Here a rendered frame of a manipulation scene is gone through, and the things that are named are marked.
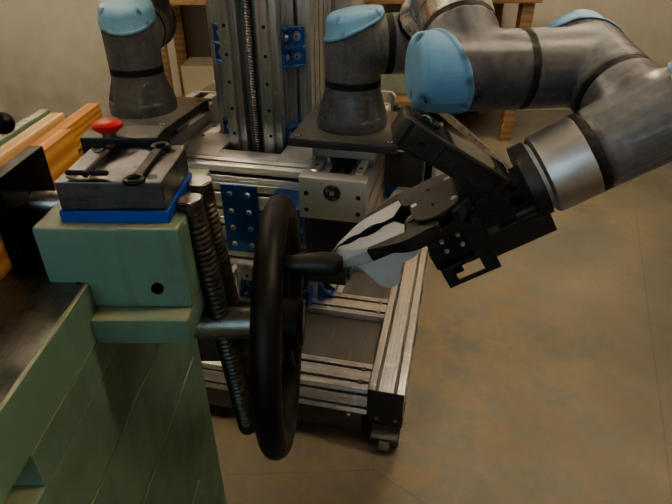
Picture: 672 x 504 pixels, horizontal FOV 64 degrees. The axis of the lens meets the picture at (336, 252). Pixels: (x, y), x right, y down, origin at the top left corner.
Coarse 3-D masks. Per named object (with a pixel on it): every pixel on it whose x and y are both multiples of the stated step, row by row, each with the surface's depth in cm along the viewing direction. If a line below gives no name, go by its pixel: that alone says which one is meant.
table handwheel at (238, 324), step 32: (288, 224) 61; (256, 256) 48; (256, 288) 47; (288, 288) 60; (224, 320) 59; (256, 320) 46; (288, 320) 57; (256, 352) 46; (288, 352) 65; (256, 384) 46; (288, 384) 68; (256, 416) 48; (288, 416) 63; (288, 448) 55
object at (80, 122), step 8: (88, 104) 87; (96, 104) 87; (80, 112) 83; (88, 112) 84; (96, 112) 87; (64, 120) 80; (72, 120) 80; (80, 120) 81; (88, 120) 84; (56, 128) 77; (64, 128) 77; (72, 128) 79; (80, 128) 81; (88, 128) 84; (48, 136) 74; (80, 136) 81; (32, 144) 72; (80, 144) 81
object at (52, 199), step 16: (16, 160) 53; (32, 160) 54; (0, 176) 49; (16, 176) 52; (32, 176) 54; (48, 176) 57; (0, 192) 49; (16, 192) 52; (32, 192) 54; (48, 192) 54; (0, 208) 50; (16, 208) 52; (32, 208) 54; (48, 208) 54; (0, 224) 51; (16, 224) 52; (32, 224) 54; (16, 240) 52; (32, 240) 54; (16, 256) 53
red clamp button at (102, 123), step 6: (96, 120) 54; (102, 120) 54; (108, 120) 54; (114, 120) 54; (120, 120) 54; (96, 126) 53; (102, 126) 53; (108, 126) 53; (114, 126) 53; (120, 126) 54; (102, 132) 53; (108, 132) 53; (114, 132) 54
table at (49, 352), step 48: (0, 288) 51; (48, 288) 51; (0, 336) 45; (48, 336) 45; (96, 336) 52; (144, 336) 52; (192, 336) 53; (0, 384) 40; (48, 384) 44; (0, 432) 38; (0, 480) 38
